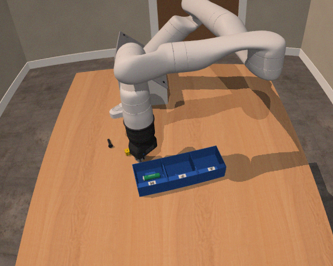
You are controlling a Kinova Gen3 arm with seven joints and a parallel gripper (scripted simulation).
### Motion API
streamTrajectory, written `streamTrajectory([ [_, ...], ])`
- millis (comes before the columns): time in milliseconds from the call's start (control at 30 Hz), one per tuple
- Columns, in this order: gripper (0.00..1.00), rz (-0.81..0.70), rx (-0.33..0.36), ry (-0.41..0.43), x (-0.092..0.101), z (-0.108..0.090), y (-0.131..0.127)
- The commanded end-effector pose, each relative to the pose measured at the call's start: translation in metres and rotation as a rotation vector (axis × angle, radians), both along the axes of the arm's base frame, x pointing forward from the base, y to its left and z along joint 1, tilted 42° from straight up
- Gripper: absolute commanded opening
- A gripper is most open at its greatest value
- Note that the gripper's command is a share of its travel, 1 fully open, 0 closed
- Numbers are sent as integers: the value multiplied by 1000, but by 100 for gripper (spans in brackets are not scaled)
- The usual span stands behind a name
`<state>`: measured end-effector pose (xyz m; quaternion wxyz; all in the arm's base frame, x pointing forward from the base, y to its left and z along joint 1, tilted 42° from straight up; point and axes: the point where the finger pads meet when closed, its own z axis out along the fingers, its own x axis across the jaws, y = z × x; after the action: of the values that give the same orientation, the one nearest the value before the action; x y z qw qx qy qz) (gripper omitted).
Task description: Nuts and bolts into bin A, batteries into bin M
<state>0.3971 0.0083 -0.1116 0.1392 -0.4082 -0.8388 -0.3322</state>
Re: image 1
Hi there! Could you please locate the green battery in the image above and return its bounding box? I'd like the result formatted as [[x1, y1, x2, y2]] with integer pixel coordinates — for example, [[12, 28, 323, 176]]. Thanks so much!
[[143, 173, 160, 181]]

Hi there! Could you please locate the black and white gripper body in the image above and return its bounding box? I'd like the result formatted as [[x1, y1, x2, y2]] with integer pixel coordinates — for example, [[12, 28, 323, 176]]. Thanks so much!
[[109, 103, 157, 160]]

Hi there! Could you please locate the blue three-compartment bin rack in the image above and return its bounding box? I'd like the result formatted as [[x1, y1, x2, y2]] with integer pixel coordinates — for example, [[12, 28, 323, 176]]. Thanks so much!
[[133, 146, 226, 197]]

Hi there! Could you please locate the yellow die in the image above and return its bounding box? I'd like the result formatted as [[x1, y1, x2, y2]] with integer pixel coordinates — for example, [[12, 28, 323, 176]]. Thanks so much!
[[124, 148, 131, 156]]

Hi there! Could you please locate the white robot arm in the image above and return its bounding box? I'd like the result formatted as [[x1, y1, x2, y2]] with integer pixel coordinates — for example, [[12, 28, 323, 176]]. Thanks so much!
[[114, 0, 286, 114]]

